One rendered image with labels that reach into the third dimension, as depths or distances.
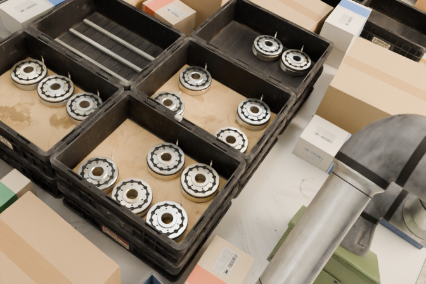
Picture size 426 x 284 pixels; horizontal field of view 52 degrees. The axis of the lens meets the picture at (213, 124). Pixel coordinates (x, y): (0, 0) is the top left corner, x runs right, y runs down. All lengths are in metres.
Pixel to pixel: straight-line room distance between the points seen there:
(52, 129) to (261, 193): 0.64
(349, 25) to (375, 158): 1.07
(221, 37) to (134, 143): 0.56
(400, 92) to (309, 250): 0.89
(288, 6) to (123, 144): 0.88
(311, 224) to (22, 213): 0.69
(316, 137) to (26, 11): 1.02
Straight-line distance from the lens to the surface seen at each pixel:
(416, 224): 1.07
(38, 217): 1.12
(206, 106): 1.34
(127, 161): 1.21
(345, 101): 1.45
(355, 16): 1.79
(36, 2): 1.61
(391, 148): 0.71
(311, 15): 1.75
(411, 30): 2.59
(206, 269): 1.14
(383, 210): 1.13
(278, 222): 1.32
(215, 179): 1.15
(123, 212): 1.02
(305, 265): 0.74
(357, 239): 1.13
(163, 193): 1.16
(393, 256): 1.41
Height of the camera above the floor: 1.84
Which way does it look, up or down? 51 degrees down
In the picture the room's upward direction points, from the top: 12 degrees clockwise
